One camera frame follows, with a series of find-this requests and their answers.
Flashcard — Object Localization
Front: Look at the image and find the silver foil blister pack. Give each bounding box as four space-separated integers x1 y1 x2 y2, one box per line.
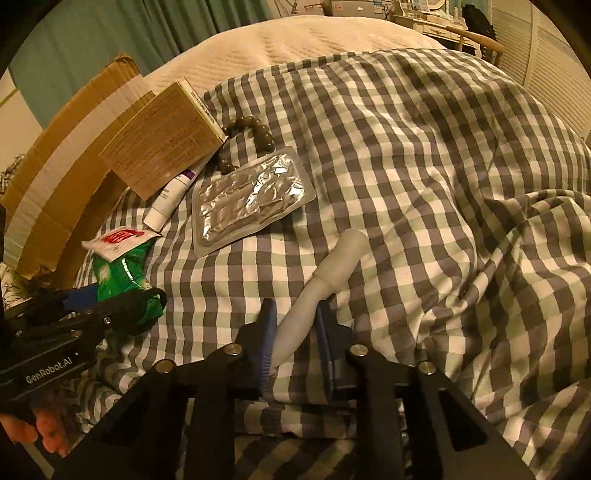
191 145 318 259

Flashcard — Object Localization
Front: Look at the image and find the black backpack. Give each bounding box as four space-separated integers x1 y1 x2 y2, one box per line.
462 4 498 43

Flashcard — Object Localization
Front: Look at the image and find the brown bead bracelet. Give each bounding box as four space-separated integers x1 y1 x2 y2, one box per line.
210 115 279 175

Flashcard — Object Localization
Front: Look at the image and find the white plastic bottle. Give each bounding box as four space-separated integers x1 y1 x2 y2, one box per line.
272 229 368 371

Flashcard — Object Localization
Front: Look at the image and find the silver mini fridge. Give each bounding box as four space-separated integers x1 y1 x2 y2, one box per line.
329 0 389 18

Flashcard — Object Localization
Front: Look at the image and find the person's left hand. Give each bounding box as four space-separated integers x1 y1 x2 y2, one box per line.
0 401 75 457

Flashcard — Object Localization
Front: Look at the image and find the white tube with purple cap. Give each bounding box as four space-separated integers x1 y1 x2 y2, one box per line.
142 167 205 232

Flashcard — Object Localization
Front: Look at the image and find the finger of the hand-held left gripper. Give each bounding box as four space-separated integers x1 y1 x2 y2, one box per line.
25 284 101 320
78 287 168 334

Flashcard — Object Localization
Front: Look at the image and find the beige cardboard box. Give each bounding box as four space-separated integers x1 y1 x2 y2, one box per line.
98 78 228 200

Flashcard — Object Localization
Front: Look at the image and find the white louvred wardrobe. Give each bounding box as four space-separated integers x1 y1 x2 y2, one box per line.
488 0 591 151

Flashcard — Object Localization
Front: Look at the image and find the narrow green curtain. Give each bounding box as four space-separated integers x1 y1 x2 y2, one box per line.
171 0 223 52

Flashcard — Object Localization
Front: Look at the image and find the brown cardboard carton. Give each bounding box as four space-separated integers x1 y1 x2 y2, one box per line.
0 54 158 292

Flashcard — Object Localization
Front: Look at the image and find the red and white sachet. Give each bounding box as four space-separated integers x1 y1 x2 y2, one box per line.
81 226 163 260

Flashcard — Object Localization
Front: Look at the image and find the green snack packet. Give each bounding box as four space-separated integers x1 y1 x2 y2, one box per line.
89 237 168 327

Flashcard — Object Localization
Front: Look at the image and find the checkered blanket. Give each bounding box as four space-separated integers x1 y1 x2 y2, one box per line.
74 46 591 480

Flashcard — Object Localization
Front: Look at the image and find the white quilt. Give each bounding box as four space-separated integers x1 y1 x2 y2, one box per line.
141 14 445 99

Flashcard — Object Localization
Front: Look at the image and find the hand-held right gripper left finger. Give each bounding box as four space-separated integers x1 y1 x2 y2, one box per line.
53 299 280 480

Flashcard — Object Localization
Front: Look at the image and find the wooden chair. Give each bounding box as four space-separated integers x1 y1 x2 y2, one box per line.
442 28 507 62

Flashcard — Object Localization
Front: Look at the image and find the white dressing table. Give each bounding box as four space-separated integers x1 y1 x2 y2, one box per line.
392 0 477 52

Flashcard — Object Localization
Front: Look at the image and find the wide green curtain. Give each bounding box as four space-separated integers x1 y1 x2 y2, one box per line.
8 0 185 89

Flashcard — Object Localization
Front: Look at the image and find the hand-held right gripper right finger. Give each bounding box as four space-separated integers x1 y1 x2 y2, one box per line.
315 302 536 480

